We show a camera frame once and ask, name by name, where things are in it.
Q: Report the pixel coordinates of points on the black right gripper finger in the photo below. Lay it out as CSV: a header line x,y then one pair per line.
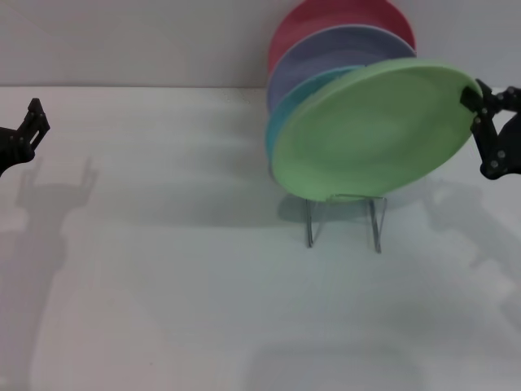
x,y
490,146
490,99

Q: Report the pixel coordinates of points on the purple-blue round plate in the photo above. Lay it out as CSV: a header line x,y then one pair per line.
x,y
325,49

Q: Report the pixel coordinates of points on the teal round plate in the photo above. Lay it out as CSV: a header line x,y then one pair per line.
x,y
281,118

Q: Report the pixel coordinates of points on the green round plate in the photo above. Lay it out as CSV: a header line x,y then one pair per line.
x,y
366,134

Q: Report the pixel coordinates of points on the red round plate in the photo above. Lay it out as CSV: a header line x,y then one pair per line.
x,y
325,16

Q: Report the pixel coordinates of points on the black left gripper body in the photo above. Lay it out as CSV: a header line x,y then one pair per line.
x,y
12,148

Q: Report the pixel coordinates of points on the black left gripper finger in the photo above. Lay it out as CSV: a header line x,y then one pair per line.
x,y
36,122

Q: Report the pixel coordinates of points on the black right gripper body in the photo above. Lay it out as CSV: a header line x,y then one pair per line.
x,y
512,138

